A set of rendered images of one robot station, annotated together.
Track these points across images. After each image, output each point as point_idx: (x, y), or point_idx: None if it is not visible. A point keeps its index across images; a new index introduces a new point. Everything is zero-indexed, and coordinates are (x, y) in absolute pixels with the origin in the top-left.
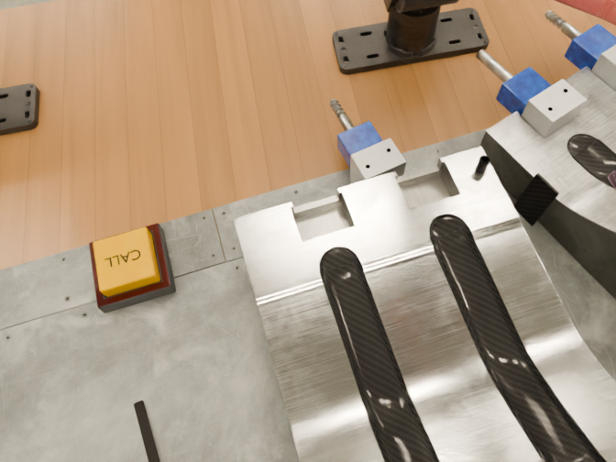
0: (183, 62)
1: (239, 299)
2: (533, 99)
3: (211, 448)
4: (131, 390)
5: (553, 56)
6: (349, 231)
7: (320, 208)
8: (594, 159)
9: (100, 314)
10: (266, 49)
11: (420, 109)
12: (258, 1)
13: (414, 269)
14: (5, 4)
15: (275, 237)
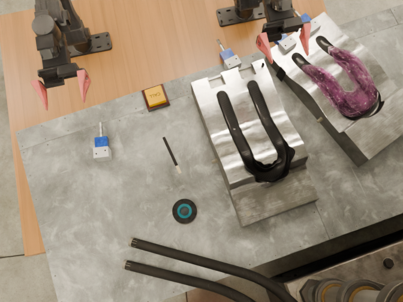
0: (161, 22)
1: (190, 106)
2: (280, 42)
3: (186, 148)
4: (161, 133)
5: None
6: (224, 85)
7: (215, 78)
8: (299, 60)
9: (147, 112)
10: (191, 16)
11: (247, 41)
12: None
13: (242, 96)
14: None
15: (203, 88)
